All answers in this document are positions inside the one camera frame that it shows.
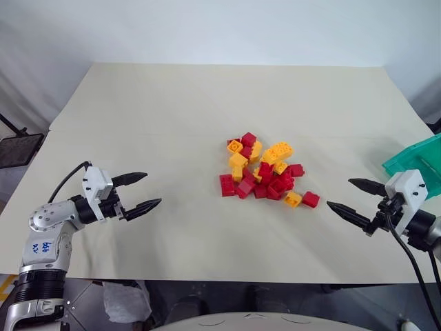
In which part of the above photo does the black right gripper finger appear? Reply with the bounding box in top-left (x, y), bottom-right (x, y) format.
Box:
top-left (348, 177), bottom-right (390, 198)
top-left (326, 201), bottom-right (376, 234)

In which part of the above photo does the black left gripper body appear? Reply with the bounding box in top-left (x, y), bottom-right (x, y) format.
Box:
top-left (102, 191), bottom-right (130, 222)

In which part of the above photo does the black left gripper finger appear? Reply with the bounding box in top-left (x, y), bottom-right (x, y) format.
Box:
top-left (110, 172), bottom-right (150, 189)
top-left (122, 198), bottom-right (163, 222)

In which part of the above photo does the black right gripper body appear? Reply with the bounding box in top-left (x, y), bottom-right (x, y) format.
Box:
top-left (369, 194), bottom-right (404, 237)

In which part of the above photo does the green plastic bin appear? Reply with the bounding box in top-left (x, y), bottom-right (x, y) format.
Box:
top-left (381, 133), bottom-right (441, 203)

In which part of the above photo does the crumpled clear plastic bag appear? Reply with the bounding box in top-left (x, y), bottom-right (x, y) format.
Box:
top-left (102, 281), bottom-right (153, 323)

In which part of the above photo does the black mesh panel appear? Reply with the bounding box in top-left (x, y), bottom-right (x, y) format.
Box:
top-left (0, 132), bottom-right (45, 170)

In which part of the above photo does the black metal rod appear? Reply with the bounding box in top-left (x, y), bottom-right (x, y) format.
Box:
top-left (0, 112), bottom-right (29, 137)

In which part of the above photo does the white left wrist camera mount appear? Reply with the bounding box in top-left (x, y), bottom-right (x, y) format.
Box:
top-left (81, 166), bottom-right (114, 222)

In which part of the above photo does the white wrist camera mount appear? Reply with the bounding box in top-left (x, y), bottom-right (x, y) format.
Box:
top-left (384, 169), bottom-right (429, 236)
top-left (81, 166), bottom-right (114, 222)

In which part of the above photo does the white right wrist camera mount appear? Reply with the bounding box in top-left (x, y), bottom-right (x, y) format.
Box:
top-left (384, 169), bottom-right (429, 236)

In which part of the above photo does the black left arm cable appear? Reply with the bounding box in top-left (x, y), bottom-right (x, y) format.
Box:
top-left (47, 160), bottom-right (92, 204)

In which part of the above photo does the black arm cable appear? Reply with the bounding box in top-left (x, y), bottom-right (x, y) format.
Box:
top-left (384, 203), bottom-right (441, 331)
top-left (47, 160), bottom-right (92, 204)

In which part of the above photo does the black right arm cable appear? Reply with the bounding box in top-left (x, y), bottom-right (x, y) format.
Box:
top-left (384, 203), bottom-right (441, 331)

